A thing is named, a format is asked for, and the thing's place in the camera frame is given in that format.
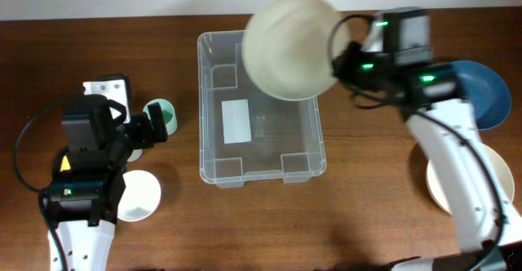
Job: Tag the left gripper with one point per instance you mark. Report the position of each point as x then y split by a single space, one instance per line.
147 138

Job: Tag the grey plastic cup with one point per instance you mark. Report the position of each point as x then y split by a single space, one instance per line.
136 154

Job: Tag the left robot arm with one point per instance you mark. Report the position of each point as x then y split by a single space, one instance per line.
80 204

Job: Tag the dark blue plate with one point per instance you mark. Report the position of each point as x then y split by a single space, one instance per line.
487 91

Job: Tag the clear plastic storage bin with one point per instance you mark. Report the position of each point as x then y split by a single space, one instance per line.
286 136

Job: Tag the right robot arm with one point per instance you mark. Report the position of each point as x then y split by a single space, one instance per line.
394 67

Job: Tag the cream plate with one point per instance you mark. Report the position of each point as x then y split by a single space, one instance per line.
285 48
501 170

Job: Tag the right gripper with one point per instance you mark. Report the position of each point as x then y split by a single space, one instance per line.
346 64

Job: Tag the mint green plastic cup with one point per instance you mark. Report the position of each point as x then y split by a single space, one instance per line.
168 112

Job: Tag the white label in bin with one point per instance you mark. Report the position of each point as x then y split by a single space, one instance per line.
236 121

